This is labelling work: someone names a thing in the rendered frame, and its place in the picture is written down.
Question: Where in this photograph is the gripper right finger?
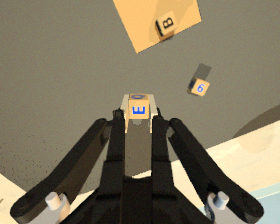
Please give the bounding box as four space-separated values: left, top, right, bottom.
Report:
148 95 264 224

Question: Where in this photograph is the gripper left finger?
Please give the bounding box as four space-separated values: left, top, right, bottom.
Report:
9 95 129 224

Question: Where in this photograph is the orange flat mat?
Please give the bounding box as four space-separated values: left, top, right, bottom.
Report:
113 0 201 53

